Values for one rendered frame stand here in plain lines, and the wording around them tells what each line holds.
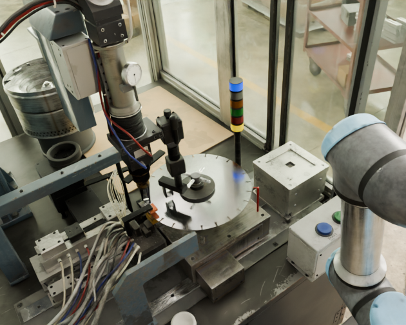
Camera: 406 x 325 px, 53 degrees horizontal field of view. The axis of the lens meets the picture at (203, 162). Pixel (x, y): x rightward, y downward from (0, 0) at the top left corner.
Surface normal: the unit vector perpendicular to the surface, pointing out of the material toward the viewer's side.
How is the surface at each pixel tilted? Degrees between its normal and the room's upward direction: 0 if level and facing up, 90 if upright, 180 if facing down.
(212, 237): 0
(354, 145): 42
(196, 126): 0
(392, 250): 0
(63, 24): 90
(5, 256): 90
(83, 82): 90
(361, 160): 54
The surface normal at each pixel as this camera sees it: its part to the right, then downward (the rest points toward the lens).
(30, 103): -0.10, 0.65
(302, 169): -0.07, -0.76
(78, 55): 0.57, 0.50
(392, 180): -0.53, -0.20
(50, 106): 0.33, 0.59
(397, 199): -0.55, 0.21
